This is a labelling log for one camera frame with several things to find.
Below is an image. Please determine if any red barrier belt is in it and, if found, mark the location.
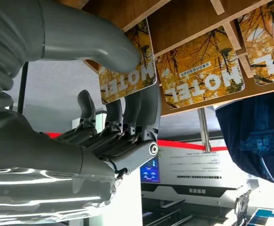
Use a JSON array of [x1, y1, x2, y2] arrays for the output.
[[44, 132, 229, 153]]

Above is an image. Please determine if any wooden card holder rack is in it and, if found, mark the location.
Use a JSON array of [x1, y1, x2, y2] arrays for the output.
[[55, 0, 274, 118]]

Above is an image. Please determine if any person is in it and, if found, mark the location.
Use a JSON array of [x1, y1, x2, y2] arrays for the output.
[[215, 89, 274, 226]]

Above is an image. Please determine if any small blue display screen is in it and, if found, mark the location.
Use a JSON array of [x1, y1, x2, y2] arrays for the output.
[[140, 157, 161, 184]]

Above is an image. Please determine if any metal bracket stand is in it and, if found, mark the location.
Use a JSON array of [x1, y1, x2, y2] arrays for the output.
[[234, 189, 253, 226]]

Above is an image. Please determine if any blue framed monitor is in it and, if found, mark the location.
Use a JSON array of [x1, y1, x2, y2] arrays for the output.
[[246, 208, 274, 226]]

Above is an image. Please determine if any white printed sign board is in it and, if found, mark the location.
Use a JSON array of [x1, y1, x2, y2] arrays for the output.
[[159, 146, 246, 189]]

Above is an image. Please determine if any silver stanchion pole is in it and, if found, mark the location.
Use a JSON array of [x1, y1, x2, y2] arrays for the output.
[[197, 107, 212, 153]]

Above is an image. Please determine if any ribbed grey right arm sleeve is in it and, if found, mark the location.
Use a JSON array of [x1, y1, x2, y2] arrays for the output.
[[0, 0, 44, 114]]

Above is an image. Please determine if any thin black pole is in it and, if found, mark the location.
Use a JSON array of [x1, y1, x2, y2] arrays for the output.
[[17, 61, 29, 115]]

